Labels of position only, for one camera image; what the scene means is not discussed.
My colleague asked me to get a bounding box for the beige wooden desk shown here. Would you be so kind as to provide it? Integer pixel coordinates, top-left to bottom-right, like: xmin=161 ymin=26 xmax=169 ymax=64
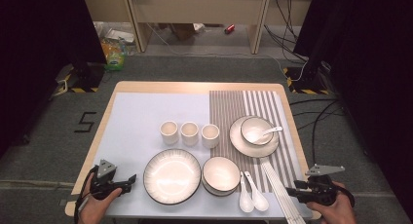
xmin=121 ymin=0 xmax=272 ymax=56

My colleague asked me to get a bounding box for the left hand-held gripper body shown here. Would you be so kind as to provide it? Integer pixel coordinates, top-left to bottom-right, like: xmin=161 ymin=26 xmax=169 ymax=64
xmin=90 ymin=158 xmax=128 ymax=199

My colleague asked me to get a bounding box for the pale blue table sheet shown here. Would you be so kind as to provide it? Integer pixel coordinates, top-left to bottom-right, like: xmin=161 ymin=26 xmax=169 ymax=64
xmin=77 ymin=92 xmax=314 ymax=220

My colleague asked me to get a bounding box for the black curtain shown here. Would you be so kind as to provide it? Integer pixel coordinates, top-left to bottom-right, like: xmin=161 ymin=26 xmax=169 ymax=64
xmin=0 ymin=0 xmax=108 ymax=157
xmin=293 ymin=0 xmax=413 ymax=215

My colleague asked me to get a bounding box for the black stand base hazard tape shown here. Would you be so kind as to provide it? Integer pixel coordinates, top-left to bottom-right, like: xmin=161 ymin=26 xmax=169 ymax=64
xmin=55 ymin=59 xmax=106 ymax=94
xmin=282 ymin=62 xmax=330 ymax=95

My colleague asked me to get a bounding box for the person's right hand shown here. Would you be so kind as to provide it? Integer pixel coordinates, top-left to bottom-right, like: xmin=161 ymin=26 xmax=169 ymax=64
xmin=306 ymin=181 xmax=357 ymax=224

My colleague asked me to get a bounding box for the white dark-rimmed bowl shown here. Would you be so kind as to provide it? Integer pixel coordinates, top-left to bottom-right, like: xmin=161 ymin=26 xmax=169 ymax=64
xmin=202 ymin=156 xmax=242 ymax=193
xmin=203 ymin=181 xmax=240 ymax=198
xmin=240 ymin=116 xmax=275 ymax=146

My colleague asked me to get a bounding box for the bundle of white chopsticks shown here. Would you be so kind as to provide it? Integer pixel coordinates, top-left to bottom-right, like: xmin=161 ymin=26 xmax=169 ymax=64
xmin=260 ymin=159 xmax=307 ymax=224

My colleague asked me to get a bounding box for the white ceramic cup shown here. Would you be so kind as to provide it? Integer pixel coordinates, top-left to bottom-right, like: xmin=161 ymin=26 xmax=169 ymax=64
xmin=179 ymin=121 xmax=200 ymax=147
xmin=201 ymin=124 xmax=221 ymax=150
xmin=159 ymin=120 xmax=180 ymax=146

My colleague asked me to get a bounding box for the person's left hand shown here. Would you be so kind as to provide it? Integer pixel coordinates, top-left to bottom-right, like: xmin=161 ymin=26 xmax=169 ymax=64
xmin=77 ymin=171 xmax=124 ymax=222

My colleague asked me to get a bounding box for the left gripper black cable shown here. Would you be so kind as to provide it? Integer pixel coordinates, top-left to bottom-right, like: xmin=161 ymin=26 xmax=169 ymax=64
xmin=73 ymin=165 xmax=98 ymax=223

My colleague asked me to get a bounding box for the white plastic bag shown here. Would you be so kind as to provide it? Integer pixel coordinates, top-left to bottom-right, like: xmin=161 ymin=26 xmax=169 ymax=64
xmin=95 ymin=21 xmax=135 ymax=45

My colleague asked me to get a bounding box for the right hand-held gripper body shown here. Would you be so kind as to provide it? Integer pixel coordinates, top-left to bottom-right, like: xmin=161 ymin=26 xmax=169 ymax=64
xmin=305 ymin=164 xmax=346 ymax=206

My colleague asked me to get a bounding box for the brown cardboard box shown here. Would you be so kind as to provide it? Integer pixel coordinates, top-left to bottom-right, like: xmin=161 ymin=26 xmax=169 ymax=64
xmin=169 ymin=22 xmax=196 ymax=42

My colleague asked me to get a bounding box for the green yellow snack bag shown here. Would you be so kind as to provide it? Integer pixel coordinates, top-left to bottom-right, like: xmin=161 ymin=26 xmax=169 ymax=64
xmin=101 ymin=38 xmax=129 ymax=72

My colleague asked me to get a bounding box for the grey striped placemat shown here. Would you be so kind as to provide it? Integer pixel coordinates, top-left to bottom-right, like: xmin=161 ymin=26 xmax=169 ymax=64
xmin=208 ymin=90 xmax=301 ymax=194

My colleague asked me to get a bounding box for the short white cable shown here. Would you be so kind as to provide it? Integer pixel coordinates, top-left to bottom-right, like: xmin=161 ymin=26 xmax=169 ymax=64
xmin=50 ymin=79 xmax=69 ymax=98

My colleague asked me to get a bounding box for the black floor cable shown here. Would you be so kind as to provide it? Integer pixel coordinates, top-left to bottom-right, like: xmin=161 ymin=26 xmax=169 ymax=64
xmin=293 ymin=100 xmax=345 ymax=167
xmin=289 ymin=97 xmax=340 ymax=107

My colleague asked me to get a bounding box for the white dark-rimmed plate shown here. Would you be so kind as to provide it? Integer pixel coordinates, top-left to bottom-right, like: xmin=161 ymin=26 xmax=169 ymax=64
xmin=229 ymin=115 xmax=281 ymax=159
xmin=142 ymin=148 xmax=203 ymax=205

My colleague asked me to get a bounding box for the white ceramic spoon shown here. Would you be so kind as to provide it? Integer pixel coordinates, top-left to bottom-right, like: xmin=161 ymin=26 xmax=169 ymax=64
xmin=248 ymin=126 xmax=284 ymax=144
xmin=244 ymin=170 xmax=269 ymax=212
xmin=239 ymin=176 xmax=255 ymax=213

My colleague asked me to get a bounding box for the black power cable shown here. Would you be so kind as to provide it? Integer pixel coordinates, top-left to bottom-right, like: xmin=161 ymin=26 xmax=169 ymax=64
xmin=263 ymin=23 xmax=310 ymax=63
xmin=274 ymin=0 xmax=300 ymax=42

